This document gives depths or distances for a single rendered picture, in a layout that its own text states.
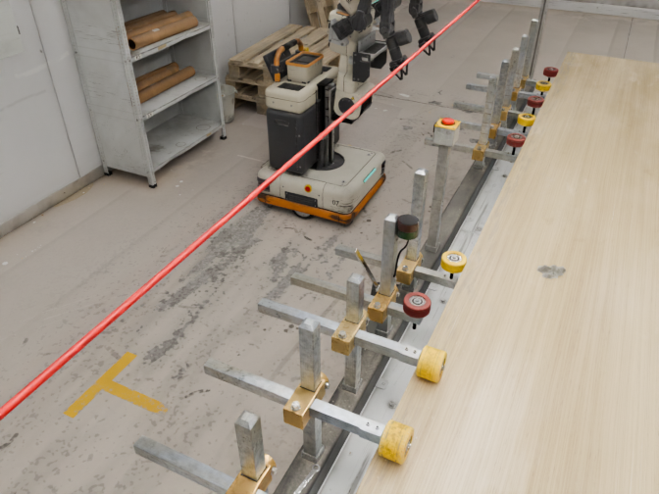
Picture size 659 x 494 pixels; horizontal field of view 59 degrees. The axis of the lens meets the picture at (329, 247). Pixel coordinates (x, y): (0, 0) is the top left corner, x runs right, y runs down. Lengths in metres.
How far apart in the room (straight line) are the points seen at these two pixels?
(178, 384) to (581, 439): 1.80
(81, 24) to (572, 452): 3.51
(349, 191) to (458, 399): 2.17
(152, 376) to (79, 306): 0.69
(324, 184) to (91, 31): 1.68
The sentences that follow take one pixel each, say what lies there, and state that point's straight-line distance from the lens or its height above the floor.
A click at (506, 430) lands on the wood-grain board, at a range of 1.45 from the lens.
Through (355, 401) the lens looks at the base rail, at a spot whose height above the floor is 0.70.
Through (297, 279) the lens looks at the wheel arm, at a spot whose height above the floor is 0.86.
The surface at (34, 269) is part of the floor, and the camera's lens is 3.68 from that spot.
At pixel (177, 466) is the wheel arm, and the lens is 1.30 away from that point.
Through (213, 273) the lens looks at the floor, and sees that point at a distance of 3.31.
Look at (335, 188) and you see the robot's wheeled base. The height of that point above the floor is 0.27.
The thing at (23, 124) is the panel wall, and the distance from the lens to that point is 3.99.
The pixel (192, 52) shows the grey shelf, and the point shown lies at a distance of 4.70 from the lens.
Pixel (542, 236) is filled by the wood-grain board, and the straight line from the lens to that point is 2.08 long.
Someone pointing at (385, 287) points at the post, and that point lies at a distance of 1.75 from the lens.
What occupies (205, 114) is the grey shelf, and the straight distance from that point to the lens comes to 4.84.
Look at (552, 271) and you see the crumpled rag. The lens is 1.92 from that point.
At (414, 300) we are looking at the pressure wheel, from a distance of 1.71.
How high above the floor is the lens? 2.02
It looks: 36 degrees down
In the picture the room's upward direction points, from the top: straight up
